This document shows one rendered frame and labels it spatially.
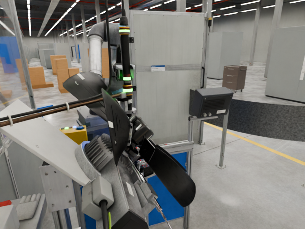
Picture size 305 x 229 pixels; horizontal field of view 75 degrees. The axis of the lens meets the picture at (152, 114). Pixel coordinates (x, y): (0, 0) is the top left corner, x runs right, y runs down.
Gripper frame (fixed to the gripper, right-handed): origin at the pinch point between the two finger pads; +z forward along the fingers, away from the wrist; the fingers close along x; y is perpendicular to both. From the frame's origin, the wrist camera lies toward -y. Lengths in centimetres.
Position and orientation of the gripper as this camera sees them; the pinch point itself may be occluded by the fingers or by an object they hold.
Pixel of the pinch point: (127, 66)
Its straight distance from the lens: 87.9
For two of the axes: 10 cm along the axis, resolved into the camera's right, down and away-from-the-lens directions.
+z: 3.0, 2.8, -9.1
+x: -9.5, 1.1, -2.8
